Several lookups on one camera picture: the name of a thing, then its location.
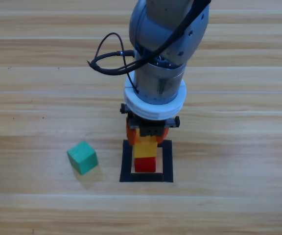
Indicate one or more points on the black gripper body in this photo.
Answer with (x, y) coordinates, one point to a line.
(136, 122)

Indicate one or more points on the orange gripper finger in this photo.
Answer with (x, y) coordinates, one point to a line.
(153, 131)
(132, 137)

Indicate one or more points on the yellow wooden cube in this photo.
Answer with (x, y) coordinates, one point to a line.
(144, 150)

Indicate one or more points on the red wooden cube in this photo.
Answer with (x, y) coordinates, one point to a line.
(144, 165)

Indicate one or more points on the green wooden cube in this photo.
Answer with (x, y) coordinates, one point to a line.
(82, 156)

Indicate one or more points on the white wrist flange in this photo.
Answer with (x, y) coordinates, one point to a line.
(155, 111)

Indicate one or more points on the black tape square outline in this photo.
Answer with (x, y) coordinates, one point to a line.
(126, 161)

